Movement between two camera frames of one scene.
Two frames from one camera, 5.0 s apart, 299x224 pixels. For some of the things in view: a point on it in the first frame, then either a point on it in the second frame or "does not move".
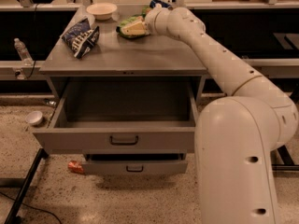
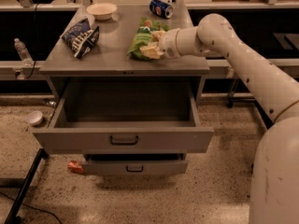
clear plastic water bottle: [23, 52] does not move
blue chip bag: [81, 38] does not move
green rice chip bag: [132, 20] to [146, 28]
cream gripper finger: [138, 28] to [151, 50]
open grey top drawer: [110, 114] does not move
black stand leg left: [12, 217] does not move
